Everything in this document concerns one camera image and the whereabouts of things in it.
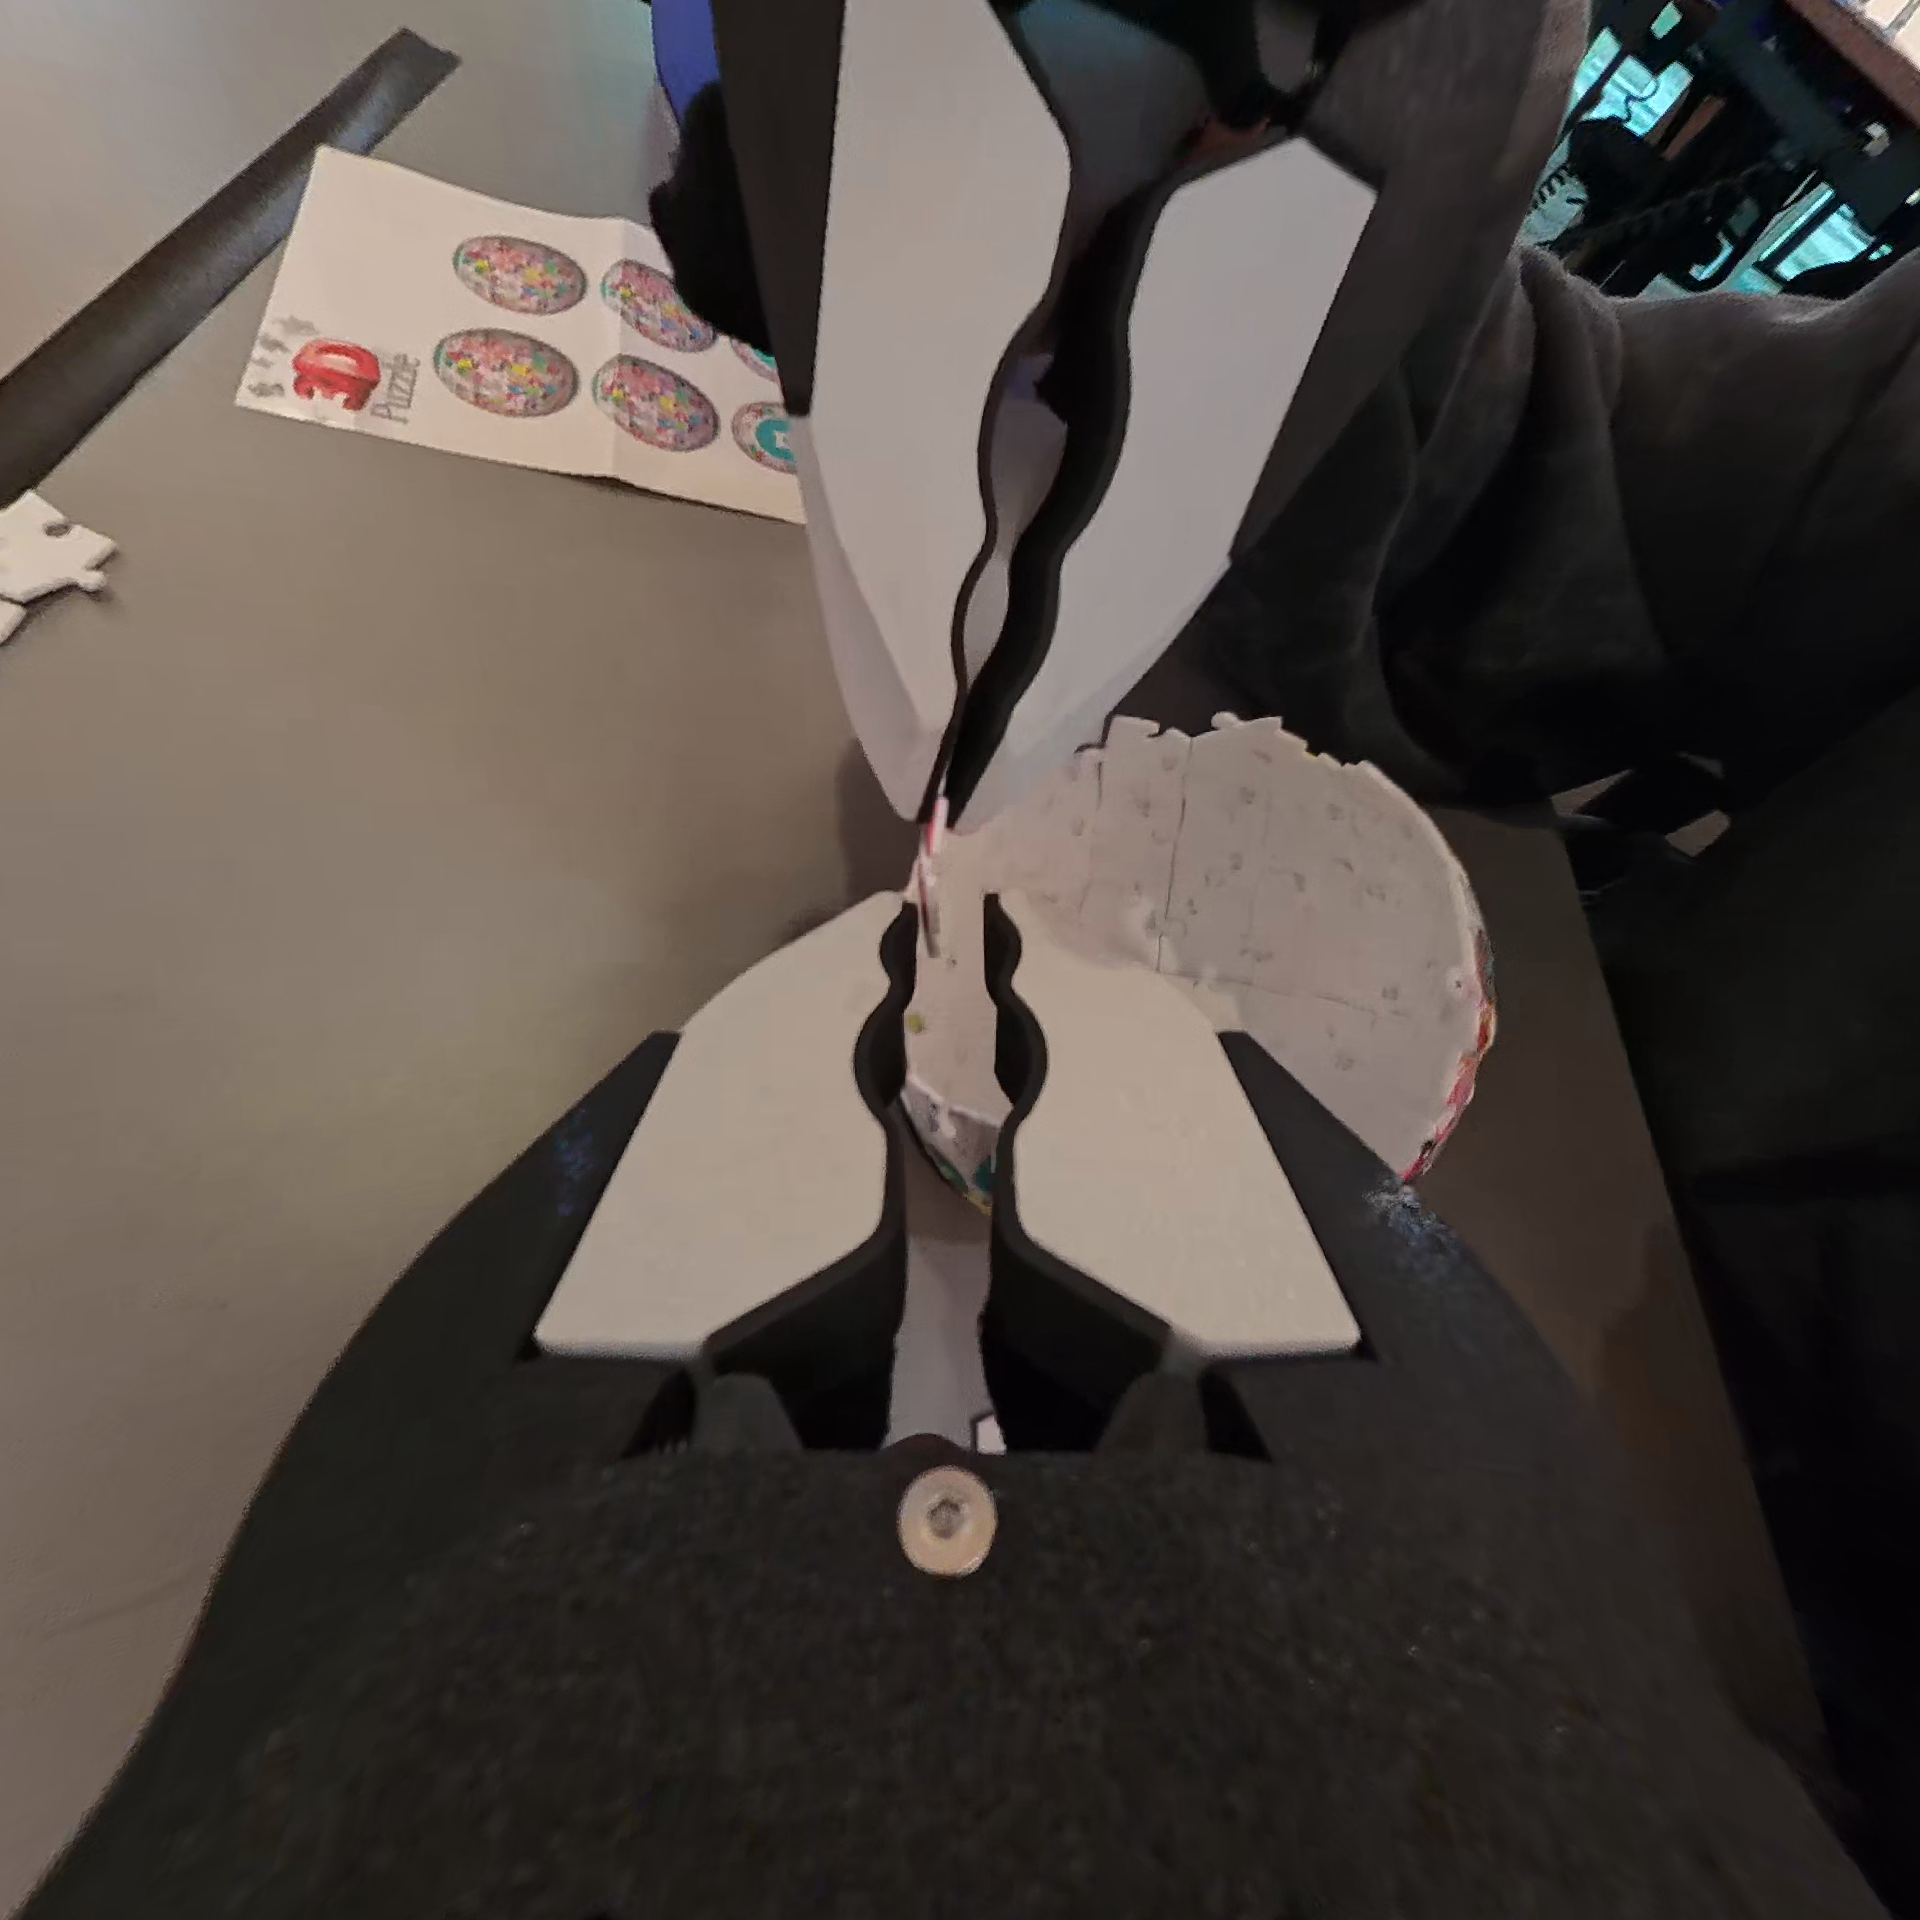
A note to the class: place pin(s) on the single white puzzle piece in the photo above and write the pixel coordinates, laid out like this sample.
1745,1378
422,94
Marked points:
44,556
955,1019

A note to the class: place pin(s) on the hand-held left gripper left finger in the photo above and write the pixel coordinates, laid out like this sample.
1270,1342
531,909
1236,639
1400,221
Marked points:
736,1203

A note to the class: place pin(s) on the white puzzle leaflet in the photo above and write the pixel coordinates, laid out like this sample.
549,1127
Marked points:
361,259

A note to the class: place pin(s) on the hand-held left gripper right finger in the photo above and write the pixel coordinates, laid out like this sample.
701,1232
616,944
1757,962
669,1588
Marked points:
1173,1203

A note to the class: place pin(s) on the colourful puzzle ball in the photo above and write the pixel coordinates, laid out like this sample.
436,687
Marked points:
1289,873

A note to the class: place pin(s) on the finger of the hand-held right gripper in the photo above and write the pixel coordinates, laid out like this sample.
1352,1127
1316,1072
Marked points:
1202,419
914,333

